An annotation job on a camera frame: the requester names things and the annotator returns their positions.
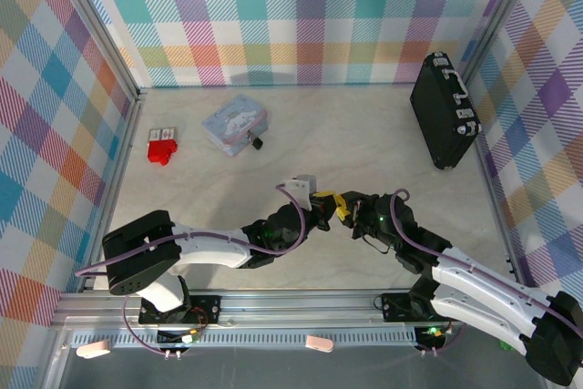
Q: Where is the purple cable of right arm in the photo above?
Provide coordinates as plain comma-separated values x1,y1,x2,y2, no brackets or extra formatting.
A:
390,188,583,357

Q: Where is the pink tag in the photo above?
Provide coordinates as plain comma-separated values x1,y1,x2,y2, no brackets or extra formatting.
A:
304,334,335,355
75,339,113,360

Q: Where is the aluminium frame post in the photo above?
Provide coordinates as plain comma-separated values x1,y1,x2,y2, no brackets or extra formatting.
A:
43,0,149,106
458,0,550,89

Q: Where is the aluminium floor rail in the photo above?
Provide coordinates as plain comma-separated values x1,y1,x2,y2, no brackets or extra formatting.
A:
472,137,526,288
80,89,148,293

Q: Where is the black base plate right arm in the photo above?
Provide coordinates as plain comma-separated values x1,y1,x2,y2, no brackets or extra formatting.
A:
380,292,438,322

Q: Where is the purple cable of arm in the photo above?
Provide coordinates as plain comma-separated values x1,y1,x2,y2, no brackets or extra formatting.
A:
390,188,583,357
75,182,307,359

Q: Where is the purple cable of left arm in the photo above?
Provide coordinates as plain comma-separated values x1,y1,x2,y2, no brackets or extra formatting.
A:
75,182,307,359

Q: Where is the thin black cable right gripper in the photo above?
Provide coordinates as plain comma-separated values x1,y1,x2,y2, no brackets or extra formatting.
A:
363,230,398,256

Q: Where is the black briefcase with metal clasps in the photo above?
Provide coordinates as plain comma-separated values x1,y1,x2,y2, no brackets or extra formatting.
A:
409,51,484,171

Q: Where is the slotted grey cable duct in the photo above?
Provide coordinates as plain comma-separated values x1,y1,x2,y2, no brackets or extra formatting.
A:
67,330,423,350

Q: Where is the black base plate left arm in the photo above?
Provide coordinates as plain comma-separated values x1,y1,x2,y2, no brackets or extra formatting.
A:
138,295,223,325

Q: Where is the aluminium frame rail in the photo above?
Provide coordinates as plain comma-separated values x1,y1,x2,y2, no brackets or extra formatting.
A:
49,287,461,330

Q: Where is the red block with labels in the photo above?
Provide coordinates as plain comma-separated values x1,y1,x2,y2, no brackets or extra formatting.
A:
146,126,179,167

